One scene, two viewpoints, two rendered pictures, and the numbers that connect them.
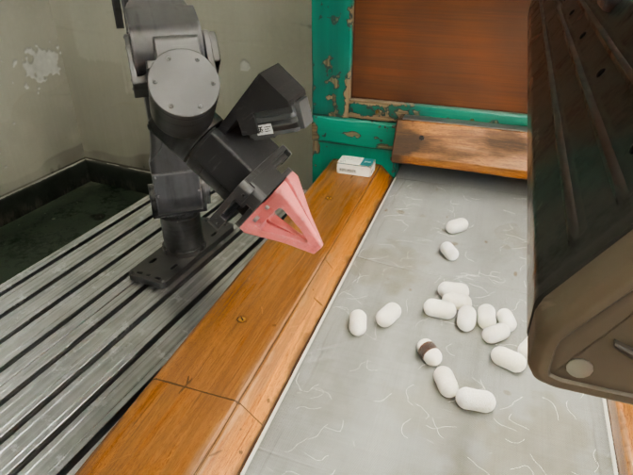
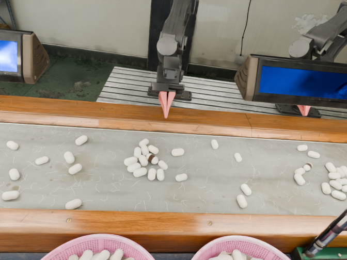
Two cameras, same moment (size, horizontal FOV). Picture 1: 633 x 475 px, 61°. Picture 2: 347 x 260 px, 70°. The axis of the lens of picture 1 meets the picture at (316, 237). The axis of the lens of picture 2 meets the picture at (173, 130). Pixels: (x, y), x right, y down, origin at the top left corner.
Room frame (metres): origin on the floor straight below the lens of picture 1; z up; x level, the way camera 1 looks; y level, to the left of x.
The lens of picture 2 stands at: (-0.21, -0.41, 1.27)
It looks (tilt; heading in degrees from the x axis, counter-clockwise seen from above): 40 degrees down; 63
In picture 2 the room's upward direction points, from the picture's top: 9 degrees clockwise
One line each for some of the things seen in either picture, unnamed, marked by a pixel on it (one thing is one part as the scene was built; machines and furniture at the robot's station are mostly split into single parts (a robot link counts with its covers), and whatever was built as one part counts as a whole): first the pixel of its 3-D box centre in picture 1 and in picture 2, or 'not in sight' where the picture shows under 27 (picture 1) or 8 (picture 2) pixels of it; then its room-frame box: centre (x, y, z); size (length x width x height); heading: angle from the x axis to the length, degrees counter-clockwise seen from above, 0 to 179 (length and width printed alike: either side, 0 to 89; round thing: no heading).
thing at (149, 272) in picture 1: (182, 231); (301, 103); (0.75, 0.22, 0.71); 0.20 x 0.07 x 0.08; 156
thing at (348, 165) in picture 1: (356, 166); not in sight; (0.86, -0.07, 0.78); 0.06 x 0.04 x 0.02; 71
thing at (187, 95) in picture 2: not in sight; (170, 86); (0.20, 0.46, 0.71); 0.20 x 0.07 x 0.08; 156
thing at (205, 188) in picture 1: (179, 197); not in sight; (0.74, 0.21, 0.77); 0.09 x 0.06 x 0.06; 109
